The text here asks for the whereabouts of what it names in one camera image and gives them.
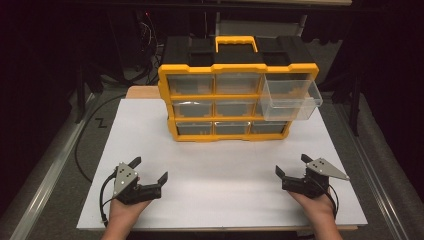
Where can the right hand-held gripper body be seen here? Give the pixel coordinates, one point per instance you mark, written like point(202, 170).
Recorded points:
point(315, 176)

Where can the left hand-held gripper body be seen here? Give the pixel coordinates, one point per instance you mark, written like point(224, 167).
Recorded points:
point(125, 176)

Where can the clear plastic drawer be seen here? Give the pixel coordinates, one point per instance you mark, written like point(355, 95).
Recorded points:
point(290, 100)

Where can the yellow black drawer organizer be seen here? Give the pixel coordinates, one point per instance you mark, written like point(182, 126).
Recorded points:
point(186, 68)

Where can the person's right hand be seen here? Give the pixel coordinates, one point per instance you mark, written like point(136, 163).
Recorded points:
point(315, 208)

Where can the person's left hand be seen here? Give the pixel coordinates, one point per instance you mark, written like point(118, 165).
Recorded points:
point(125, 211)

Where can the grid of clear small drawers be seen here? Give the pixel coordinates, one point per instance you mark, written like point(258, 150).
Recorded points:
point(233, 108)

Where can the black metal stand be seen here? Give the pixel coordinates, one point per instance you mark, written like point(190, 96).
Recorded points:
point(81, 93)

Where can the metal rail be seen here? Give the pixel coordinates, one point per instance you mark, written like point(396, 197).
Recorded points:
point(43, 180)
point(373, 173)

